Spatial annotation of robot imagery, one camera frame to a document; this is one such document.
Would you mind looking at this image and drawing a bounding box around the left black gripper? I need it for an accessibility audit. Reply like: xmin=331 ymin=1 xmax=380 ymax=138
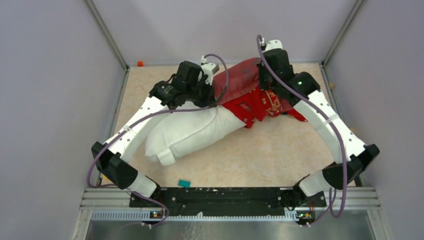
xmin=185 ymin=77 xmax=218 ymax=109

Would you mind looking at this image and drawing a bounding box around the red patterned pillowcase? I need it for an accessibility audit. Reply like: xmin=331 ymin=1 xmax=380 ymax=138
xmin=213 ymin=57 xmax=307 ymax=129

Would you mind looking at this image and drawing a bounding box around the white pillow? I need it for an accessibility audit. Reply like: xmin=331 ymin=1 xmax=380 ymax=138
xmin=144 ymin=106 xmax=246 ymax=166

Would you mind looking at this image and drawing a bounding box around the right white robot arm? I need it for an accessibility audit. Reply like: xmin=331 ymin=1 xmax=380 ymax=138
xmin=257 ymin=48 xmax=380 ymax=206

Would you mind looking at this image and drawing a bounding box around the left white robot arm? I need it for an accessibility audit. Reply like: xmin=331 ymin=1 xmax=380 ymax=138
xmin=91 ymin=60 xmax=219 ymax=207

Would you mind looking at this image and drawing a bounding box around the teal small block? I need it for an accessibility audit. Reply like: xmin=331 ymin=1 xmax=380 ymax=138
xmin=177 ymin=179 xmax=191 ymax=188

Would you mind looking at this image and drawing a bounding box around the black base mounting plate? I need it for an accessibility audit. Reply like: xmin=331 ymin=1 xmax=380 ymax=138
xmin=129 ymin=187 xmax=327 ymax=217

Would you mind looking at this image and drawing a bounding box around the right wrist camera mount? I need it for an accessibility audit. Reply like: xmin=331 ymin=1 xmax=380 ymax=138
xmin=259 ymin=38 xmax=283 ymax=53

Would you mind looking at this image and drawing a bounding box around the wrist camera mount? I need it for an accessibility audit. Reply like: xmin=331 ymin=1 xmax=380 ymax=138
xmin=200 ymin=55 xmax=220 ymax=86
xmin=259 ymin=38 xmax=283 ymax=53

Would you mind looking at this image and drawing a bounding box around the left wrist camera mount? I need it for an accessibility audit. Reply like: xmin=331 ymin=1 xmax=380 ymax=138
xmin=200 ymin=55 xmax=220 ymax=86

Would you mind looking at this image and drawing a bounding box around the aluminium front rail frame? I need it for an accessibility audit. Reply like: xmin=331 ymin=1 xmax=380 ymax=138
xmin=71 ymin=186 xmax=393 ymax=240

